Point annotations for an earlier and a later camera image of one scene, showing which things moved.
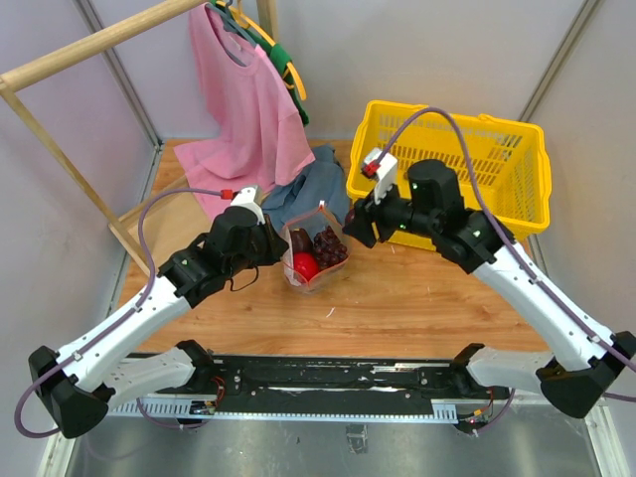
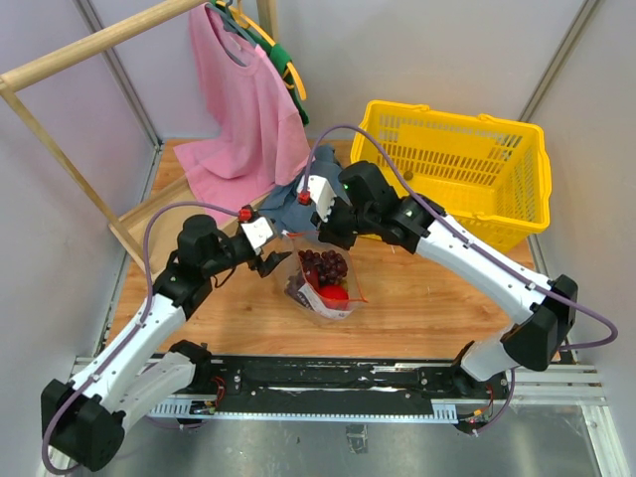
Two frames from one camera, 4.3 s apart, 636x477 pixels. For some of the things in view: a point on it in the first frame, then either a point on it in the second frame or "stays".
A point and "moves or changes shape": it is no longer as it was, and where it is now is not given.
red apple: (305, 263) → (334, 296)
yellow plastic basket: (512, 159) stays
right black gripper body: (395, 214) → (342, 225)
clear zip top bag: (314, 250) moves or changes shape
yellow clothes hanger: (247, 23) stays
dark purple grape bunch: (328, 249) moves or changes shape
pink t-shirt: (260, 138) stays
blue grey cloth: (318, 200) stays
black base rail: (327, 388) stays
